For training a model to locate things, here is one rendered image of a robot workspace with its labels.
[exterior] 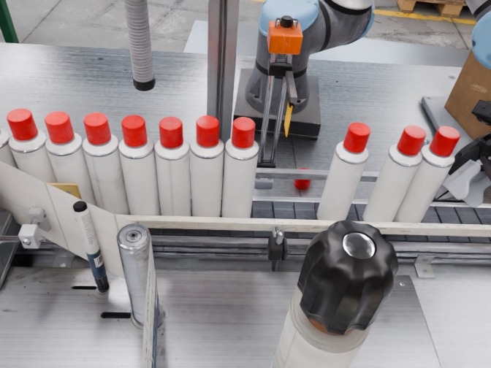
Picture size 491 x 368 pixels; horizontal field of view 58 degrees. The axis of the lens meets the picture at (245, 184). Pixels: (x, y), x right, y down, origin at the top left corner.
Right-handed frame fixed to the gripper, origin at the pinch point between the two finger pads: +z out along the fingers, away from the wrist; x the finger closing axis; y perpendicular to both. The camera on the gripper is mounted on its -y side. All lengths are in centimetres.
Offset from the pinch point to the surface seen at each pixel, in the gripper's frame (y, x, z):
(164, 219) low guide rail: 4.3, -37.9, 26.9
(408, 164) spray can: 2.8, -12.2, -2.4
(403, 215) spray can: 2.1, -2.8, 6.6
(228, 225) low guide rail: 4.7, -28.5, 22.4
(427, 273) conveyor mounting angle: 8.4, 6.0, 11.1
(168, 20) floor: -256, -17, 121
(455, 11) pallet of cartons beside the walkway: -290, 175, 4
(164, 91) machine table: -44, -38, 37
